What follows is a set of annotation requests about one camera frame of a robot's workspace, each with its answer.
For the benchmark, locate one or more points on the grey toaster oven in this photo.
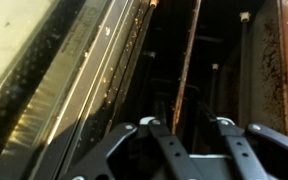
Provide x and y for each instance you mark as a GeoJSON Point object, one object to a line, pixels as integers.
{"type": "Point", "coordinates": [238, 66]}

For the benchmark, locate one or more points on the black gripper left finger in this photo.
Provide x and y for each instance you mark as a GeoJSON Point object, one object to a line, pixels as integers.
{"type": "Point", "coordinates": [129, 152]}

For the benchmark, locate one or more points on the toaster oven glass door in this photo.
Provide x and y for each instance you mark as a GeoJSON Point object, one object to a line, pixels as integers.
{"type": "Point", "coordinates": [66, 89]}

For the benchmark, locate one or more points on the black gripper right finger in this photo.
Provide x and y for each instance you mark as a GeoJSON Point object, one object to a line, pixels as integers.
{"type": "Point", "coordinates": [258, 152]}

